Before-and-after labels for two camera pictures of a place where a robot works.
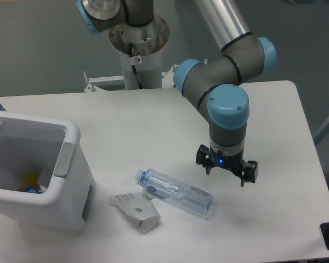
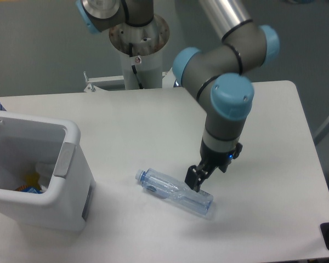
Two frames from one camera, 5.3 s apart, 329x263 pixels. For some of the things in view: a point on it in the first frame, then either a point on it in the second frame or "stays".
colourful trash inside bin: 32,185 stays
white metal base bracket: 117,83 stays
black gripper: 206,158 -> 214,159
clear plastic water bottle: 163,187 stays
